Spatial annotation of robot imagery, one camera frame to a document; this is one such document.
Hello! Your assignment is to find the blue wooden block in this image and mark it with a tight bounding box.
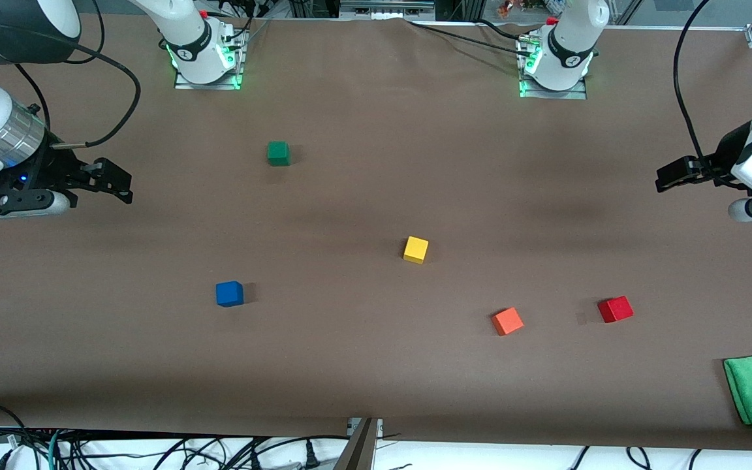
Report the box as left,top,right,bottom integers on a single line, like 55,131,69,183
215,281,245,307

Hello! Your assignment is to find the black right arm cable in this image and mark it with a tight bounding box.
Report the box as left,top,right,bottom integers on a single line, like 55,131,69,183
14,0,142,149

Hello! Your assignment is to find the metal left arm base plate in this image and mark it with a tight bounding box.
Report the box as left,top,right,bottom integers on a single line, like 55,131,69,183
518,38,589,101

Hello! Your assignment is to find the aluminium profile post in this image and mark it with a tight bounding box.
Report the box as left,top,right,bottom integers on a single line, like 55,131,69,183
333,418,384,470

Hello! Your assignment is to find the black base power cable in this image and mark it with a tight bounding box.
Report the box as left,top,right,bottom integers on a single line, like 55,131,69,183
407,18,537,54

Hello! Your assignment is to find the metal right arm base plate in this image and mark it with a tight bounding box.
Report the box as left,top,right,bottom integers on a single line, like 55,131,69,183
174,26,247,91

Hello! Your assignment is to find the yellow wooden block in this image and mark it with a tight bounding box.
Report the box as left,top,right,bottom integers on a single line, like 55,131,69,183
403,236,430,265

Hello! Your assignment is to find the grey metal bar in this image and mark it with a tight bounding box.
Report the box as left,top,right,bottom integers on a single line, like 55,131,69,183
339,0,437,18

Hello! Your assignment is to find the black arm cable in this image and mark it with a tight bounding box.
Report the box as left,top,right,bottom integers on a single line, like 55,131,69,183
672,0,742,190
14,0,142,149

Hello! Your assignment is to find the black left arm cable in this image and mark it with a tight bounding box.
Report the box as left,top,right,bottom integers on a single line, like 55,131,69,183
672,0,742,190

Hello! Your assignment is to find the orange wooden block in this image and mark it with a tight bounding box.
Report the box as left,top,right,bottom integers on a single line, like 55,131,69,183
491,307,525,337

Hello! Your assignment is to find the red wooden block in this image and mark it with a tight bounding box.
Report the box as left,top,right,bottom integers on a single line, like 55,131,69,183
597,296,635,324

